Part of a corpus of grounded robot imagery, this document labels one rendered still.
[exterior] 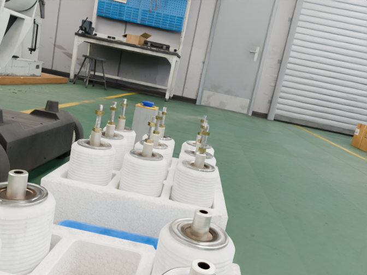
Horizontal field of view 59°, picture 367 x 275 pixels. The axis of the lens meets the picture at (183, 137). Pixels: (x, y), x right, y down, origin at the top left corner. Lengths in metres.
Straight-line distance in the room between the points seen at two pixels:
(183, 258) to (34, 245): 0.19
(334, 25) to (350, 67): 0.75
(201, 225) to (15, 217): 0.22
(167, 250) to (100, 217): 0.33
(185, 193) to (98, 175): 0.19
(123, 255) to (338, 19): 5.92
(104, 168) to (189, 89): 5.14
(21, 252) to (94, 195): 0.28
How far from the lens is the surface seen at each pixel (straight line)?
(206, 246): 0.39
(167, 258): 0.40
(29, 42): 4.41
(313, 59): 6.03
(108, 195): 0.69
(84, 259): 0.53
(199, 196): 0.70
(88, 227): 0.69
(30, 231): 0.44
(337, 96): 6.18
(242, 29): 5.90
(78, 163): 0.72
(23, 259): 0.46
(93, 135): 0.73
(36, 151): 1.13
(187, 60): 5.83
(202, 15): 5.91
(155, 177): 0.70
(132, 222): 0.70
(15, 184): 0.45
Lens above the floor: 0.44
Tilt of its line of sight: 10 degrees down
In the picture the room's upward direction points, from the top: 12 degrees clockwise
